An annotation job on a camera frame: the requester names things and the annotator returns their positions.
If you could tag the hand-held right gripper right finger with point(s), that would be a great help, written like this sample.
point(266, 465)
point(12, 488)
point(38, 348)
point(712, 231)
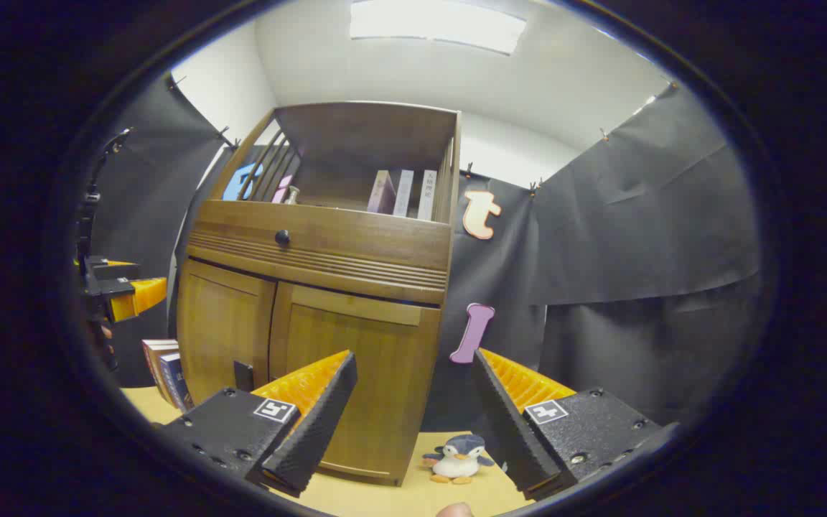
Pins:
point(503, 424)

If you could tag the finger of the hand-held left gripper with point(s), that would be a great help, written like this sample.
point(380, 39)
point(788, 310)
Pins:
point(137, 296)
point(113, 271)

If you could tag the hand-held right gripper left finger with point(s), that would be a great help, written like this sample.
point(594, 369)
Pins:
point(320, 420)

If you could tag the wooden double-door shoe cabinet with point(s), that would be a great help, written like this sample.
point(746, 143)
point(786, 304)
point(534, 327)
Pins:
point(356, 251)

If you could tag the wooden cabinet drawer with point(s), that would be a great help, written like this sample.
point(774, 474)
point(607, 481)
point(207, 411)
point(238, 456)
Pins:
point(356, 240)

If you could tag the penguin plush toy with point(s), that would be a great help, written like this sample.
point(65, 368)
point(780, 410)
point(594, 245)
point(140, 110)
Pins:
point(458, 459)

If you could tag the dark blue book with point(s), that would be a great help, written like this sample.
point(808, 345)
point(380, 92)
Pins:
point(176, 380)

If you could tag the black round drawer knob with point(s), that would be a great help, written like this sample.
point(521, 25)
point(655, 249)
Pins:
point(282, 237)

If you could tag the small metal bottle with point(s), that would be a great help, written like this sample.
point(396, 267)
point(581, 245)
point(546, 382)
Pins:
point(291, 195)

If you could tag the pale lilac book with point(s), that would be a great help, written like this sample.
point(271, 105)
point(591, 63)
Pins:
point(403, 192)

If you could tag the black backdrop cloth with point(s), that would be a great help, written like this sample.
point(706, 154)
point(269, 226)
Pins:
point(636, 215)

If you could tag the small ceiling light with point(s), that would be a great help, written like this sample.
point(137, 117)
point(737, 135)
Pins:
point(645, 105)

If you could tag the large ceiling light panel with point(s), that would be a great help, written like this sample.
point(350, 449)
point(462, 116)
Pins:
point(435, 25)

